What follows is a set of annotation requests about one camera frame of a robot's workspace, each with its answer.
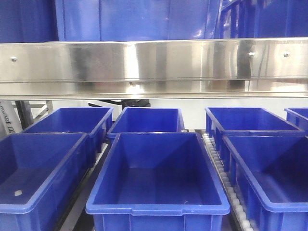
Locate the blue bin rear centre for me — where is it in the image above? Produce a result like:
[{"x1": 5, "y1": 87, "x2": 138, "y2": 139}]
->
[{"x1": 107, "y1": 107, "x2": 185, "y2": 142}]

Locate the blue bin rear left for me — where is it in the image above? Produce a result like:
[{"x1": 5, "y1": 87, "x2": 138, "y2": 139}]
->
[{"x1": 23, "y1": 107, "x2": 114, "y2": 167}]

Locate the blue bin lower centre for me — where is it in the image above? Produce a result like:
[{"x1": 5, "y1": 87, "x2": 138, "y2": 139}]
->
[{"x1": 86, "y1": 132, "x2": 230, "y2": 231}]

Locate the blue bin rear right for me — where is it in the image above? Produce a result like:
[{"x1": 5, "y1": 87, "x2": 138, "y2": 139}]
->
[{"x1": 205, "y1": 107, "x2": 306, "y2": 151}]

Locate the blue bin upper centre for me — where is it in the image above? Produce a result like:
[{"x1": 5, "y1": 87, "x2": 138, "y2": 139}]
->
[{"x1": 55, "y1": 0, "x2": 222, "y2": 41}]

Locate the blue bin upper right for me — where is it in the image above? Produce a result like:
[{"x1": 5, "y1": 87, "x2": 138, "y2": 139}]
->
[{"x1": 217, "y1": 0, "x2": 308, "y2": 39}]

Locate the blue bin lower right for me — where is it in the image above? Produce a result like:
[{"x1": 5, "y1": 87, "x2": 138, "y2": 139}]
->
[{"x1": 221, "y1": 136, "x2": 308, "y2": 231}]

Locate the roller conveyor track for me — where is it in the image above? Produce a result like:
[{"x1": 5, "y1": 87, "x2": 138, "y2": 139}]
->
[{"x1": 202, "y1": 133, "x2": 254, "y2": 231}]

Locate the blue bin lower left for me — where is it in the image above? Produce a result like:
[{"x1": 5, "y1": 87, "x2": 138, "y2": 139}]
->
[{"x1": 0, "y1": 133, "x2": 89, "y2": 231}]

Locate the blue bin far right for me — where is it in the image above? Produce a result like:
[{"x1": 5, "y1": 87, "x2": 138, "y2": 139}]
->
[{"x1": 284, "y1": 107, "x2": 308, "y2": 134}]

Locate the steel shelf front rail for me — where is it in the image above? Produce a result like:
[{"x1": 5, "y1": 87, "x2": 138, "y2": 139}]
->
[{"x1": 0, "y1": 38, "x2": 308, "y2": 100}]

